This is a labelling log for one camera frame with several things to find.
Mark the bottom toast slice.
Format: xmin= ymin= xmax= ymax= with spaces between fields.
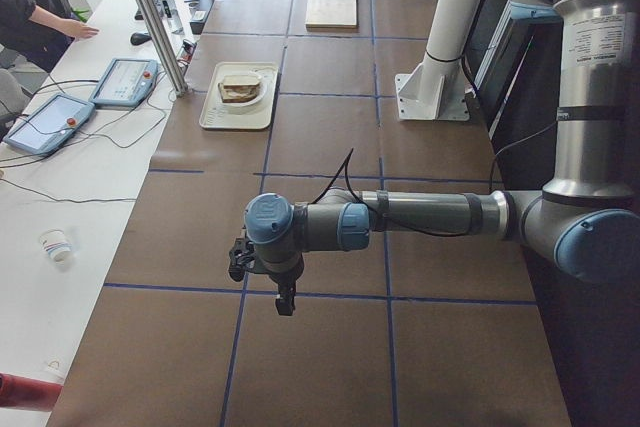
xmin=218 ymin=83 xmax=260 ymax=103

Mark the black computer mouse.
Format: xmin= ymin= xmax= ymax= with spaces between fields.
xmin=130 ymin=32 xmax=151 ymax=46

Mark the person in dark clothes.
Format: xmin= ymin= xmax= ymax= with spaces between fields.
xmin=1 ymin=0 xmax=98 ymax=72

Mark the red object at edge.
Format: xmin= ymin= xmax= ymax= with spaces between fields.
xmin=1 ymin=373 xmax=63 ymax=412

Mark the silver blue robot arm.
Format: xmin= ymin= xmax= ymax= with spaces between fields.
xmin=228 ymin=0 xmax=639 ymax=316

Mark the teach pendant tablet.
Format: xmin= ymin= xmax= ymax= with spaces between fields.
xmin=4 ymin=93 xmax=95 ymax=155
xmin=89 ymin=58 xmax=159 ymax=110

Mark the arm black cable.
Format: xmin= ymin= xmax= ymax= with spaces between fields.
xmin=319 ymin=147 xmax=501 ymax=238

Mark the bamboo cutting board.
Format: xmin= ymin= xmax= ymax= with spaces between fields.
xmin=305 ymin=0 xmax=358 ymax=29

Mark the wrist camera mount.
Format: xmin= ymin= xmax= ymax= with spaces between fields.
xmin=228 ymin=237 xmax=255 ymax=282

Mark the paper cup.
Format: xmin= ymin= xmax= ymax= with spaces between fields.
xmin=39 ymin=229 xmax=72 ymax=262

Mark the white round plate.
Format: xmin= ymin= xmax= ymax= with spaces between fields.
xmin=217 ymin=75 xmax=264 ymax=107

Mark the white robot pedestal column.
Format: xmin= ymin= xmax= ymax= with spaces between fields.
xmin=395 ymin=0 xmax=481 ymax=122

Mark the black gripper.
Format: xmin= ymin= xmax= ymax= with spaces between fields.
xmin=269 ymin=264 xmax=304 ymax=316

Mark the aluminium frame post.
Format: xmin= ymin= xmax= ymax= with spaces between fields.
xmin=136 ymin=0 xmax=189 ymax=97

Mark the bread slice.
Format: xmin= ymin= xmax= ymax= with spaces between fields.
xmin=222 ymin=72 xmax=261 ymax=89

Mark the near teach pendant tablet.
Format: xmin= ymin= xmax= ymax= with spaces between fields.
xmin=4 ymin=93 xmax=95 ymax=155

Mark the far teach pendant tablet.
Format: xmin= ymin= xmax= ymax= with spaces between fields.
xmin=89 ymin=58 xmax=159 ymax=110

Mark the cream bear tray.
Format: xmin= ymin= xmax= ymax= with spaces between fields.
xmin=199 ymin=62 xmax=278 ymax=130

